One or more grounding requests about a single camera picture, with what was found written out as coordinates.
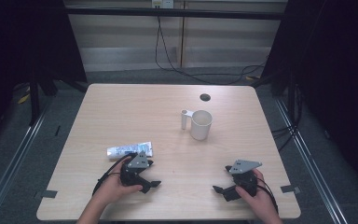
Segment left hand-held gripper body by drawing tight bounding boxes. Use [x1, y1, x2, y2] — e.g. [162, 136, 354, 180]
[119, 150, 154, 188]

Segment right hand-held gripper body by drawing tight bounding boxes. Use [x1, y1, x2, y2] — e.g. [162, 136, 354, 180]
[223, 159, 263, 203]

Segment white blue toothpaste tube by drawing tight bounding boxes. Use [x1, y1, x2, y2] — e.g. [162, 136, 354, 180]
[106, 141, 154, 160]

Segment white cup with handle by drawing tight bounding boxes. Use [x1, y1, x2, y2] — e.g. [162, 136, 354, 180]
[180, 108, 213, 142]

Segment person's left hand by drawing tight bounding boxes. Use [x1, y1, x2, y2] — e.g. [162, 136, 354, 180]
[96, 156, 145, 207]

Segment person's right hand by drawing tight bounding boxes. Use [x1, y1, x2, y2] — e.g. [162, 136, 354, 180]
[234, 168, 276, 217]

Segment grey tape strip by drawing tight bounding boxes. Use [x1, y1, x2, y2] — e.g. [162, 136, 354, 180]
[280, 184, 302, 194]
[34, 189, 59, 200]

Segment black metal stand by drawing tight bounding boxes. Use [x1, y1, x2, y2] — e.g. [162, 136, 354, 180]
[28, 69, 60, 127]

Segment yellow floor marker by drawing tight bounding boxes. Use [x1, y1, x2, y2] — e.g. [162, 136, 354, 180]
[17, 92, 32, 105]

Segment black curtain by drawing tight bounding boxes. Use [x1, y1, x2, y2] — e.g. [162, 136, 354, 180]
[0, 0, 89, 153]
[251, 0, 358, 200]

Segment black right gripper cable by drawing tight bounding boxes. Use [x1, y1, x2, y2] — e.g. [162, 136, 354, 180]
[255, 175, 280, 215]

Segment bundle of black floor cables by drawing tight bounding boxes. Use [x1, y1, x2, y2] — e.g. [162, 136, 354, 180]
[270, 83, 304, 154]

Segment metal floor rail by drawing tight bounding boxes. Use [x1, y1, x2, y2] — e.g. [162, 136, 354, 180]
[272, 96, 350, 224]
[0, 98, 53, 224]

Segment black hanging cable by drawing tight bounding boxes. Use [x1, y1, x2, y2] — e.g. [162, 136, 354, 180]
[154, 15, 267, 86]

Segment black horizontal frame bar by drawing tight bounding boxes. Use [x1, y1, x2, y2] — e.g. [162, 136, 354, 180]
[64, 7, 286, 21]

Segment white wall socket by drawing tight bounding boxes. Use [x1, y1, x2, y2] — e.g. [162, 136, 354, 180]
[151, 0, 175, 9]

